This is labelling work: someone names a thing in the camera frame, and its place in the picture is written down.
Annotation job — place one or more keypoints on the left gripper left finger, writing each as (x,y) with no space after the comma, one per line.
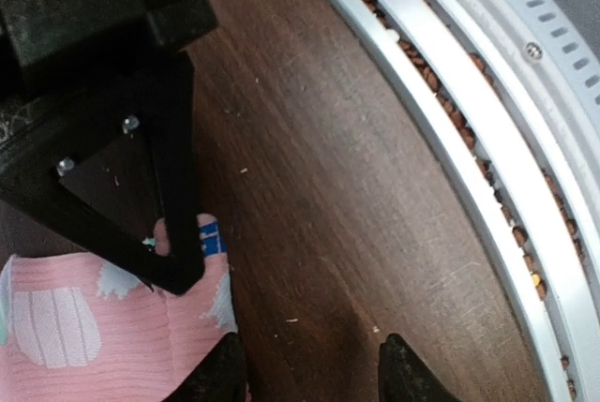
(220,377)

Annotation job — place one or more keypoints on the pink patterned sock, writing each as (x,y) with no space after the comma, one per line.
(78,328)

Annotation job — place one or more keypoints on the aluminium front rail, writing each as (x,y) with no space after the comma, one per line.
(507,94)

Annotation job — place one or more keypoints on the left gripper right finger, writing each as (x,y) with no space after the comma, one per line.
(403,376)

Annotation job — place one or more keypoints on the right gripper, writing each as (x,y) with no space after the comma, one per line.
(50,43)

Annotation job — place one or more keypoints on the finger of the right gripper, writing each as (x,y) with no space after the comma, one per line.
(48,137)

